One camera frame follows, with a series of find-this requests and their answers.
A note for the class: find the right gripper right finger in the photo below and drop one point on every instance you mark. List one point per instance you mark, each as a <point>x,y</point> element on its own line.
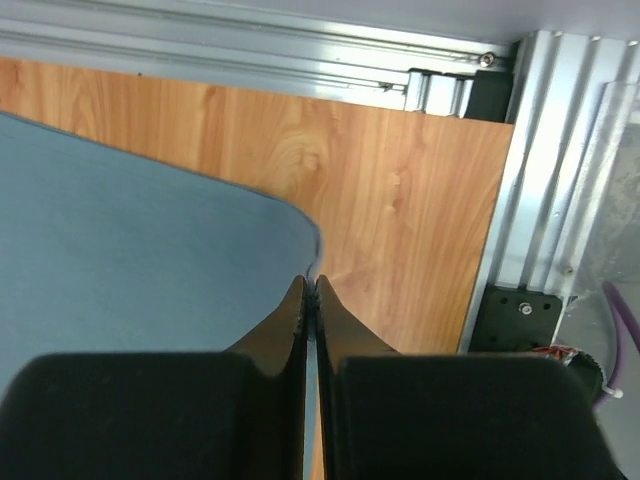
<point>386,415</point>

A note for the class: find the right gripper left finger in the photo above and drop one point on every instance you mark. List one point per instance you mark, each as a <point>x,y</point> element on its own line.
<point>234,414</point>

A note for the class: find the grey-blue t shirt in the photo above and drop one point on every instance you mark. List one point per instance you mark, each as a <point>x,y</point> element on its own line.
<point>103,251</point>

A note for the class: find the aluminium frame rail front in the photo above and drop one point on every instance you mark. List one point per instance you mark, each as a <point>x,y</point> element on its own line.
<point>439,145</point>

